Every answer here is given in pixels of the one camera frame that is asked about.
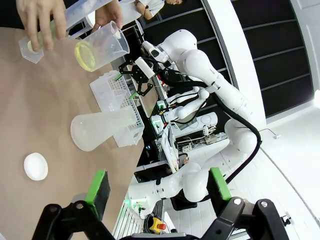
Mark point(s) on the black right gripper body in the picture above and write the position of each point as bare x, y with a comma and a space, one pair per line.
140, 76

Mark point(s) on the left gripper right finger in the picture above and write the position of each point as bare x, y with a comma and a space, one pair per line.
217, 185

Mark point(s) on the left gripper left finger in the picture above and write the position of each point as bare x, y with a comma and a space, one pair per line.
100, 192

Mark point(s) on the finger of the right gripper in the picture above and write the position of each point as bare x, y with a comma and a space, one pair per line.
145, 91
124, 68

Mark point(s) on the clear plastic beaker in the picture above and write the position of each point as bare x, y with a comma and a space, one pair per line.
105, 50

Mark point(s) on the translucent conical flask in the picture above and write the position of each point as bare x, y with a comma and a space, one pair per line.
95, 130

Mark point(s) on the white round flask cap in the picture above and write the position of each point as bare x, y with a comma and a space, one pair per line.
35, 166

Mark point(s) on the clear plastic graduated cylinder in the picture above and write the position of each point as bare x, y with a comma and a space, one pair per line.
33, 56

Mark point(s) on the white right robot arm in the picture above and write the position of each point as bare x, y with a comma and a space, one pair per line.
197, 60

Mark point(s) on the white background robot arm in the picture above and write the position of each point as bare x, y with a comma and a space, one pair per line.
185, 111

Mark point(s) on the person's left hand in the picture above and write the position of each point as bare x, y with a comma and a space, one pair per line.
110, 15

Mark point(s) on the white perforated plastic basket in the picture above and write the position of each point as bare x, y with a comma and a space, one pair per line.
105, 92

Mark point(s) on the yellow emergency stop button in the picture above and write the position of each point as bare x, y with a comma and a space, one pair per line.
157, 225

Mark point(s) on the person in white shirt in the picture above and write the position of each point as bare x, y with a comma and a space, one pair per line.
152, 7

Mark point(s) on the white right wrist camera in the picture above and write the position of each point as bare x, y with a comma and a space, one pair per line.
145, 67

